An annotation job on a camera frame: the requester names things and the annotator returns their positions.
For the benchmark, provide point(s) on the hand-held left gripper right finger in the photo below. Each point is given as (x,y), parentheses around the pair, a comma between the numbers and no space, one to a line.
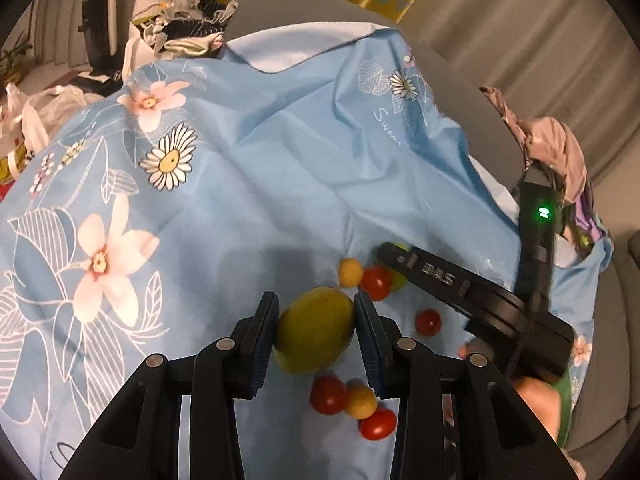
(367,350)

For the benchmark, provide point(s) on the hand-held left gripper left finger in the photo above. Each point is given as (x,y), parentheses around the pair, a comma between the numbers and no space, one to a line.
(260,355)

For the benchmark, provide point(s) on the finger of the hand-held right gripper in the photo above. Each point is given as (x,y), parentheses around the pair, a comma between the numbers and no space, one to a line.
(450,285)

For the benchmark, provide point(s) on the red cherry tomato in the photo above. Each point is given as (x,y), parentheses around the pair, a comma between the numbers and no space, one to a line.
(428,322)
(328,395)
(378,424)
(376,282)

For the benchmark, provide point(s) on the green cherry tomato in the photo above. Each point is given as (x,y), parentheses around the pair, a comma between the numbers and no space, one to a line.
(400,280)

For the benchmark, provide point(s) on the yellow cherry tomato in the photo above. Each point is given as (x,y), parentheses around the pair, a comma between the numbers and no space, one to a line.
(361,400)
(350,271)

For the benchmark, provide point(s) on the large yellow green mango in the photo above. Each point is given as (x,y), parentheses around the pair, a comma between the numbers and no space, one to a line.
(315,330)

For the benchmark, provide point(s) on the green plastic bowl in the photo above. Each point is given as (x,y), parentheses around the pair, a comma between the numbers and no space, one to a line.
(564,405)

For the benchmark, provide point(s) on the person's right hand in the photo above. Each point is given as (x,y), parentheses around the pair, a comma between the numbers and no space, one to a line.
(537,402)

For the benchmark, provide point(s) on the purple garment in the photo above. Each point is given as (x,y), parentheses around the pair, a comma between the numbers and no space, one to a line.
(592,232)

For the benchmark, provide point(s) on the pink crumpled garment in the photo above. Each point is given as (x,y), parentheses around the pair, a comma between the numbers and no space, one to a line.
(550,140)

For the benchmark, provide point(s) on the grey sofa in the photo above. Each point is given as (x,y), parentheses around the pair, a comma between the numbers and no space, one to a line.
(475,110)

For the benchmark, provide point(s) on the blue floral bedsheet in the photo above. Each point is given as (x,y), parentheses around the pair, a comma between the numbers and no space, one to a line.
(250,185)

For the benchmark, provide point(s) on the white plastic bags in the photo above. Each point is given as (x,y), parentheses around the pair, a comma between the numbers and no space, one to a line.
(45,110)

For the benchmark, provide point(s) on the pile of mixed clothes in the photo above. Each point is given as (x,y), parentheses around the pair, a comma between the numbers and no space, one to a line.
(185,30)

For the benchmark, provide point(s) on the black upright appliance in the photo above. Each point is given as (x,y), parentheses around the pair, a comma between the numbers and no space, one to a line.
(100,20)

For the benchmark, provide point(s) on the green houseplant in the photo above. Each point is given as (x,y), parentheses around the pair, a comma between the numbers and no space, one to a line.
(12,57)

